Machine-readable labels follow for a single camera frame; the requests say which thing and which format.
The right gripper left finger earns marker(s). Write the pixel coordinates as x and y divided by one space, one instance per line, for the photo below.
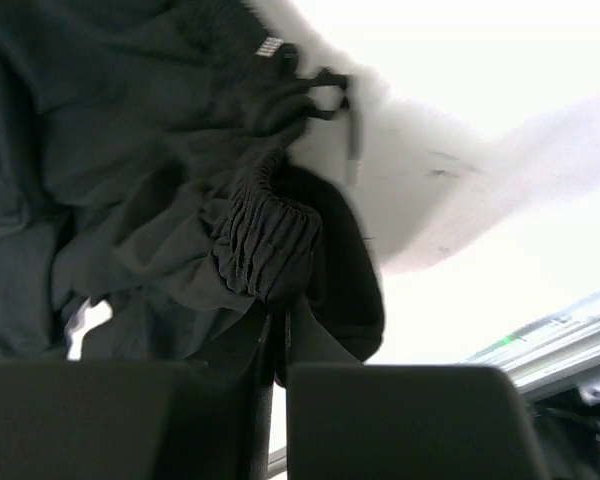
206 417

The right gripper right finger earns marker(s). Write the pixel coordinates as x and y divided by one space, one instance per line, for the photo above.
346 420

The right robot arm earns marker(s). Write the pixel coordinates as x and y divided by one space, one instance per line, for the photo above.
575 435

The black trousers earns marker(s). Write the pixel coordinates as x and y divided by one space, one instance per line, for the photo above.
145 163

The right aluminium rail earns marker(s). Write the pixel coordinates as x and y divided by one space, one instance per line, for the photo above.
559 349

